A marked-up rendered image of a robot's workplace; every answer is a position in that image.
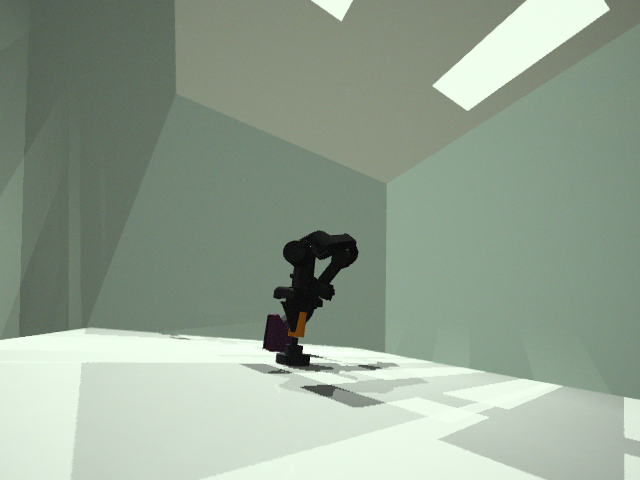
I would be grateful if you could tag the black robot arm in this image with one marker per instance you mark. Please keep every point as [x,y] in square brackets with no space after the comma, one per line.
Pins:
[302,254]

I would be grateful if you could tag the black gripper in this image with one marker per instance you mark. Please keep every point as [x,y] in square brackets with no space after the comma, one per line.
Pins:
[296,300]

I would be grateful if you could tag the orange knob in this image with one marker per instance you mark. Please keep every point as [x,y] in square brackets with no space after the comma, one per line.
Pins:
[300,329]

